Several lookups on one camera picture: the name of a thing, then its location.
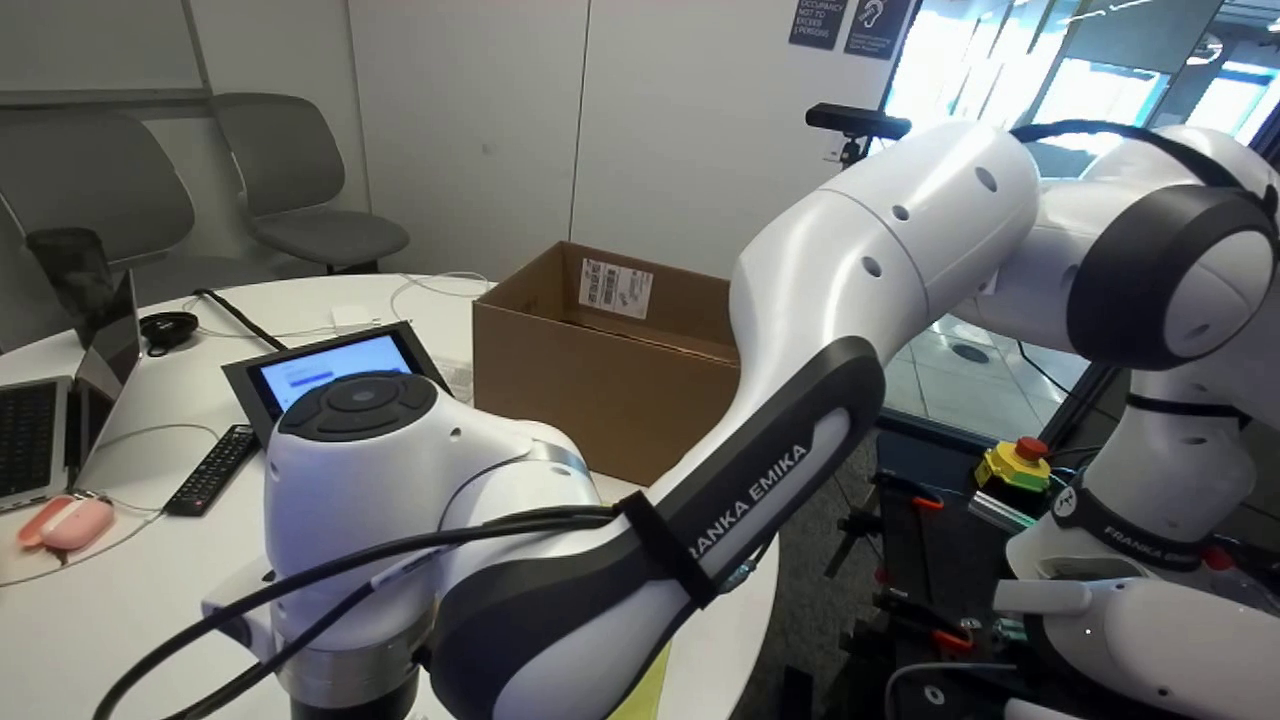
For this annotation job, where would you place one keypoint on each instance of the grey chair left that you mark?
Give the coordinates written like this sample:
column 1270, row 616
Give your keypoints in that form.
column 107, row 172

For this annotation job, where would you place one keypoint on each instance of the yellow towel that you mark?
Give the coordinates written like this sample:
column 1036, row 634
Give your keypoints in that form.
column 647, row 696

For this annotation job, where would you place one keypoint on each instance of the black round puck device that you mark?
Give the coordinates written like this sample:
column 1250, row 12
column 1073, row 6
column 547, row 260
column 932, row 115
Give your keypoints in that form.
column 169, row 330

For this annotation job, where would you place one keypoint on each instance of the silver laptop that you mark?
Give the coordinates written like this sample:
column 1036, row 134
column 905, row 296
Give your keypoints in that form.
column 49, row 425

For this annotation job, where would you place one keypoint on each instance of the pink computer mouse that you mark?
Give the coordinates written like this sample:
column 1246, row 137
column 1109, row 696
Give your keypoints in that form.
column 64, row 524

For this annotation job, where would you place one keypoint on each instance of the red yellow emergency stop button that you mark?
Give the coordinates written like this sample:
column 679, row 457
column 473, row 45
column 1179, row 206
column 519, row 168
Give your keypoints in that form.
column 1023, row 466

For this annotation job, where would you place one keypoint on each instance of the black tablet with lit screen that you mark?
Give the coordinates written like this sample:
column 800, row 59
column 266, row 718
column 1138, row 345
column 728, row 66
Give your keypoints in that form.
column 269, row 385

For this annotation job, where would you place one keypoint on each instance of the brown cardboard box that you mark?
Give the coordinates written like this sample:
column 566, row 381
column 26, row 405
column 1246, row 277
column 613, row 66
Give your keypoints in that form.
column 622, row 353

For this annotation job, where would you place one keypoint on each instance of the grey chair right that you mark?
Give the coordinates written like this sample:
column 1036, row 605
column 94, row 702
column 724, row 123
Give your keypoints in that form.
column 288, row 177

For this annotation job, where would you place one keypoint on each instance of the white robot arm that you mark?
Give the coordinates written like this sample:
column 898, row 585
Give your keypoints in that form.
column 435, row 546

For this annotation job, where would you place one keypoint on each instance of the grey chair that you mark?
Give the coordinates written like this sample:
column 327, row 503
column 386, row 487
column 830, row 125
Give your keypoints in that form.
column 107, row 172
column 288, row 177

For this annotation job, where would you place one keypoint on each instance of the black remote control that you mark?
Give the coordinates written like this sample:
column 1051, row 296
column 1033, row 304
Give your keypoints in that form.
column 212, row 472

